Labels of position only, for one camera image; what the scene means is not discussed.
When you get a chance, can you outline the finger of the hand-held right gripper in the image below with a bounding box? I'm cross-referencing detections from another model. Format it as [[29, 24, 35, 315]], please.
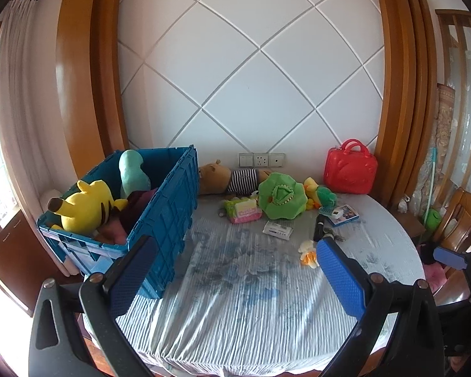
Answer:
[[433, 246, 471, 303]]

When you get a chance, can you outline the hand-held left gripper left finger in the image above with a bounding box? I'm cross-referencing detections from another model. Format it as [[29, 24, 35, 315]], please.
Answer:
[[28, 235, 160, 377]]

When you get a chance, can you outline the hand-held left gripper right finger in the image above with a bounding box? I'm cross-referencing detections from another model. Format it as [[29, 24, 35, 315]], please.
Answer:
[[316, 238, 446, 377]]

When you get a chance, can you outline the blue box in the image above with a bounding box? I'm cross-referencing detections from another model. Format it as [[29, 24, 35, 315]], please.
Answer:
[[319, 204, 360, 227]]

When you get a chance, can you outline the blue plastic crate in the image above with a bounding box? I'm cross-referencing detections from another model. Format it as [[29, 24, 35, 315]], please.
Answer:
[[37, 146, 200, 300]]

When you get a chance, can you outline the grey cloth-covered desktop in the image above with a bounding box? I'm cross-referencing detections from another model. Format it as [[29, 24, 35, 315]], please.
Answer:
[[82, 192, 426, 366]]

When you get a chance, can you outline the pink cloth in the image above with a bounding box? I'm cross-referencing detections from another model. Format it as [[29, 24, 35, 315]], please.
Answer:
[[424, 263, 449, 288]]

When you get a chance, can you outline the white orange flower toy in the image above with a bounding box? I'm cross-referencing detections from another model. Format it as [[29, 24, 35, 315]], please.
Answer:
[[299, 239, 318, 270]]

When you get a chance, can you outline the wooden chair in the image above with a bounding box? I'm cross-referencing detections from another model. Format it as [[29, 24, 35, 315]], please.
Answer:
[[432, 187, 471, 307]]

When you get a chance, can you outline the dark red plush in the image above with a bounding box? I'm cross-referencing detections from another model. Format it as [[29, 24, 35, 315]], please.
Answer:
[[98, 188, 158, 246]]

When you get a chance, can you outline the small white box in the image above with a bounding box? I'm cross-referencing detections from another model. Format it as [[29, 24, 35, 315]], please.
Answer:
[[263, 221, 293, 239]]

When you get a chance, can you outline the yellow green duck plush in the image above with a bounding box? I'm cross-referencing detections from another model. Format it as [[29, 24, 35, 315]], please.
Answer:
[[303, 178, 340, 210]]

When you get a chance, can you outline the yellow plush toy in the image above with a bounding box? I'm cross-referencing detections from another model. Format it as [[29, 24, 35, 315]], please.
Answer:
[[47, 180, 129, 232]]

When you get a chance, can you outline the green cabbage plush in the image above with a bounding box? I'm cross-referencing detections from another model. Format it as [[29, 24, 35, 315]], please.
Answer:
[[258, 172, 309, 221]]

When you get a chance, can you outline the teal plush toy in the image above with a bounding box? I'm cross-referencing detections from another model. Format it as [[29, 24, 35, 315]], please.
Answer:
[[119, 150, 153, 199]]

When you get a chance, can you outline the red toy suitcase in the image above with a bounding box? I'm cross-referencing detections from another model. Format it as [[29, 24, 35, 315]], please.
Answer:
[[324, 139, 378, 195]]

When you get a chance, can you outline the pink wet wipes pack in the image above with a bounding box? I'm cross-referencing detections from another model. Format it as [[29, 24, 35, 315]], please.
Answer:
[[224, 197, 263, 224]]

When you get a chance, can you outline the brown bear plush striped shirt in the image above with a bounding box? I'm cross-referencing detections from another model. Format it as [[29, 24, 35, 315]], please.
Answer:
[[198, 160, 273, 196]]

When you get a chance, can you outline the dark wooden cabinet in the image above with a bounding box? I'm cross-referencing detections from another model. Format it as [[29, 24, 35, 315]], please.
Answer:
[[0, 208, 59, 319]]

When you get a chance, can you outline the white curtain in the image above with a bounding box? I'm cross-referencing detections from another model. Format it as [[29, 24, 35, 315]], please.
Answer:
[[0, 0, 69, 276]]

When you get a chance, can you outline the green handled mop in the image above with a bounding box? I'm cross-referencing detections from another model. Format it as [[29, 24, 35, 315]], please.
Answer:
[[420, 147, 442, 240]]

